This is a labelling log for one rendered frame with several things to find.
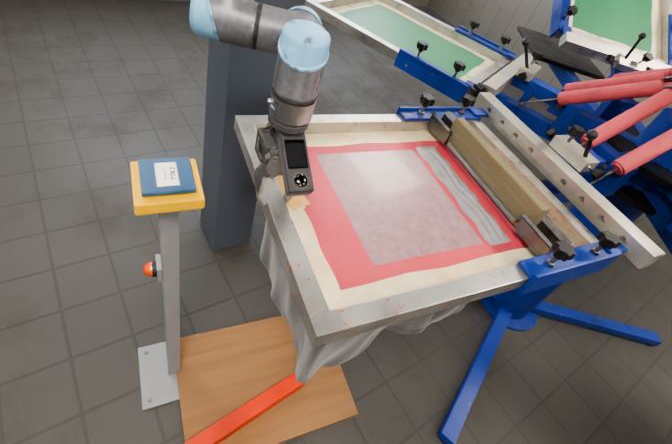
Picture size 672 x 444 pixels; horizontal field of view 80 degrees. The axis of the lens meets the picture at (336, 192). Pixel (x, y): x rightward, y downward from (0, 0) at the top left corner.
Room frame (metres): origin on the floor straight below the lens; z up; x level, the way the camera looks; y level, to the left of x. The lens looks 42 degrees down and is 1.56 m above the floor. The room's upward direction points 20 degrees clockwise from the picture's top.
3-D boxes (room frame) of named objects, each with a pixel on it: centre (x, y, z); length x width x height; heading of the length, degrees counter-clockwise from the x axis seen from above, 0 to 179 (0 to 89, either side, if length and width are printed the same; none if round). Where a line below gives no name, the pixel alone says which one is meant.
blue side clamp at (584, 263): (0.70, -0.55, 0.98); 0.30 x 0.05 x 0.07; 126
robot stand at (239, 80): (1.20, 0.44, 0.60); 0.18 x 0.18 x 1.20; 46
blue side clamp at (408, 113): (1.15, -0.22, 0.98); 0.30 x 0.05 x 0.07; 126
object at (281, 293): (0.61, 0.04, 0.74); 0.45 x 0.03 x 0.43; 36
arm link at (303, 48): (0.58, 0.12, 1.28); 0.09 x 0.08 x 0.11; 16
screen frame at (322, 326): (0.78, -0.19, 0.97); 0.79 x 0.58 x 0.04; 126
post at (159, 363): (0.54, 0.33, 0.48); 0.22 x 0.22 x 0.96; 36
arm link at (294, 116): (0.58, 0.12, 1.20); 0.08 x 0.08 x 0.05
